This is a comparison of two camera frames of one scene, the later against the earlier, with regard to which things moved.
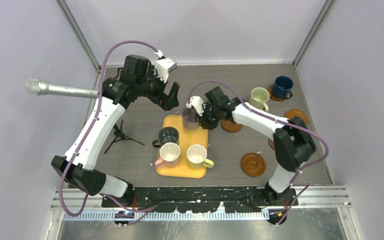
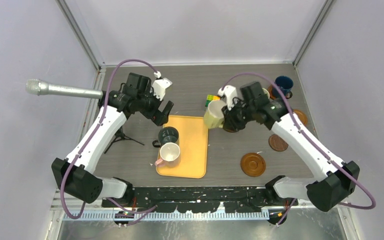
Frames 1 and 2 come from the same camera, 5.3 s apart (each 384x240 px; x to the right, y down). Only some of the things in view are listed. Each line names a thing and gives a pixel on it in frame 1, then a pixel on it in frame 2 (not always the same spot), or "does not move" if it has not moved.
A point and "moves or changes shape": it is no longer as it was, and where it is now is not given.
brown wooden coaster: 271,92 does not move
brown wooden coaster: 253,165 does not move
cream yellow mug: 196,155 moves or changes shape
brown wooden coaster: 294,112 does not move
